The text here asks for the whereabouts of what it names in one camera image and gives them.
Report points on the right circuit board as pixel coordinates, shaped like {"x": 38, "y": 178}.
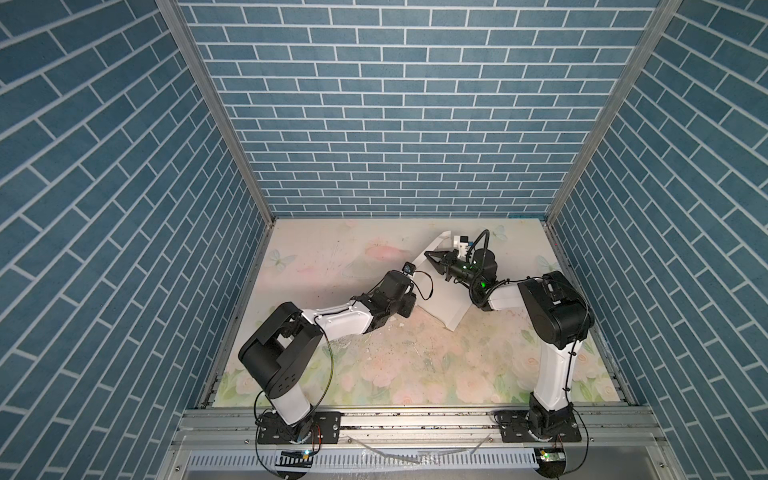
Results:
{"x": 551, "y": 462}

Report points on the left aluminium corner post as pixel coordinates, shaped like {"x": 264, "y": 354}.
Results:
{"x": 181, "y": 33}

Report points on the aluminium corner post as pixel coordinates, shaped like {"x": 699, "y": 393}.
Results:
{"x": 181, "y": 33}
{"x": 657, "y": 24}

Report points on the white paper box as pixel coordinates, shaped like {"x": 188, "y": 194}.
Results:
{"x": 444, "y": 300}

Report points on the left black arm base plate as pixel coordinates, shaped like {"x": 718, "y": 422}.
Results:
{"x": 321, "y": 427}

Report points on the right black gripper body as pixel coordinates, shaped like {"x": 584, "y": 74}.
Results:
{"x": 459, "y": 272}

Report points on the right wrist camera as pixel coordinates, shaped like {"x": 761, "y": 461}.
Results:
{"x": 462, "y": 243}

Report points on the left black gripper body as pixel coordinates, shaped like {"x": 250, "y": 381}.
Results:
{"x": 403, "y": 305}

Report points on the aluminium front rail frame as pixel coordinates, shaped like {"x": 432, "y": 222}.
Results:
{"x": 618, "y": 442}

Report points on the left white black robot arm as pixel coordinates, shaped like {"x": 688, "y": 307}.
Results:
{"x": 280, "y": 350}

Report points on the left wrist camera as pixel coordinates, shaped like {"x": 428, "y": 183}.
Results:
{"x": 409, "y": 269}

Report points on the left circuit board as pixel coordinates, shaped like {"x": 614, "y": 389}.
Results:
{"x": 291, "y": 460}

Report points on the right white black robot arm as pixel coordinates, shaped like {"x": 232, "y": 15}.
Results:
{"x": 559, "y": 315}

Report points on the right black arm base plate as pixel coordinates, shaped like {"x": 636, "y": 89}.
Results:
{"x": 521, "y": 426}

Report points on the circuit board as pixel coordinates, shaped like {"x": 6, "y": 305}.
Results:
{"x": 551, "y": 462}
{"x": 291, "y": 460}

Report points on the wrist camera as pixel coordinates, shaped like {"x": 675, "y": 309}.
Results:
{"x": 462, "y": 243}
{"x": 409, "y": 269}

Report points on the right aluminium corner post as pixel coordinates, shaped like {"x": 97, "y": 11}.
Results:
{"x": 657, "y": 24}

